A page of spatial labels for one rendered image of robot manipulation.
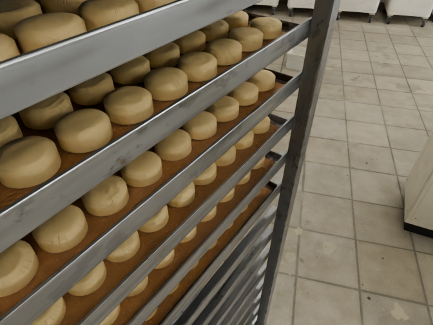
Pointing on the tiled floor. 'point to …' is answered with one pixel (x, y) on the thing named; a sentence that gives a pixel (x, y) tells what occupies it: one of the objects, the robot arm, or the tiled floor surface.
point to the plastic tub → (296, 58)
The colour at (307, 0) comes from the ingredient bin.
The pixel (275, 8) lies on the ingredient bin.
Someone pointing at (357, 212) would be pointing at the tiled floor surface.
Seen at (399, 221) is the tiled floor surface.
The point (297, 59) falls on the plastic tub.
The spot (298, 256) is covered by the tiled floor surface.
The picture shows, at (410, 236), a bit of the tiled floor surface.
